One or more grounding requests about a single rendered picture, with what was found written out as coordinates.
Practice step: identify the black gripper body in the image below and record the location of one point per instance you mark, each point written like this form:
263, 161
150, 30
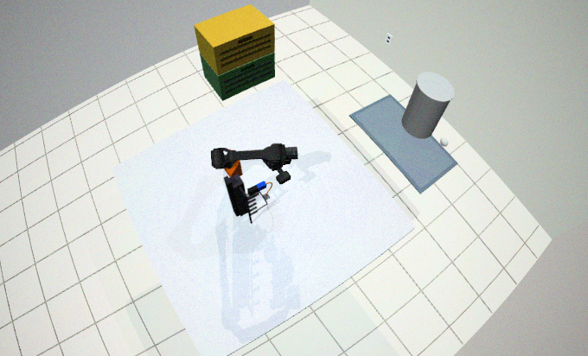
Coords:
283, 176

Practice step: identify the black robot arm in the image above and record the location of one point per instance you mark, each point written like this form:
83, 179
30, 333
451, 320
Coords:
277, 152

